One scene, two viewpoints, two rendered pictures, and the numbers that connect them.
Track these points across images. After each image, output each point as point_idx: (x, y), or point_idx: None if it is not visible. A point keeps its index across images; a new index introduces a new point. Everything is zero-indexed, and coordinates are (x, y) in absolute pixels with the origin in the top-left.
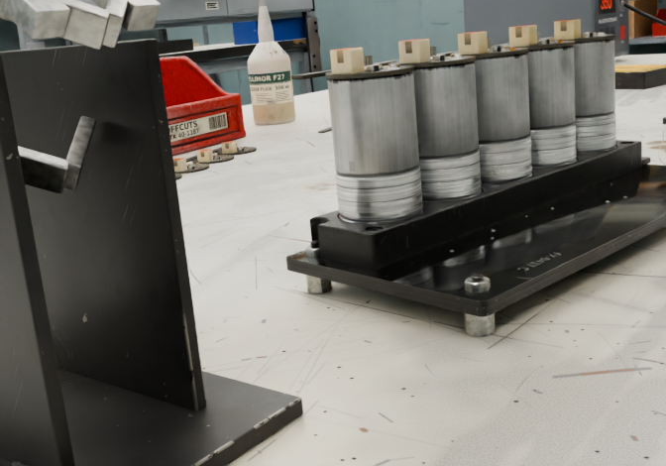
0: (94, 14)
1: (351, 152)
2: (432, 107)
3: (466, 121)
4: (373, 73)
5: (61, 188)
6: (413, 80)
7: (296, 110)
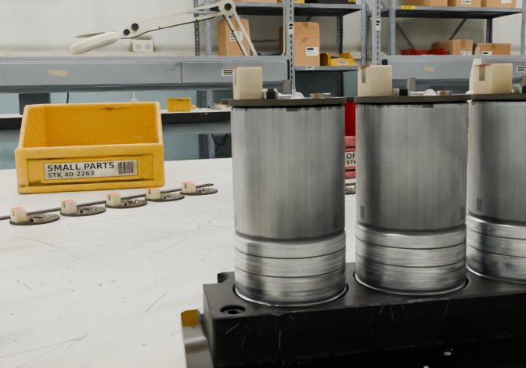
0: None
1: (235, 201)
2: (379, 159)
3: (429, 185)
4: (255, 101)
5: None
6: (334, 117)
7: None
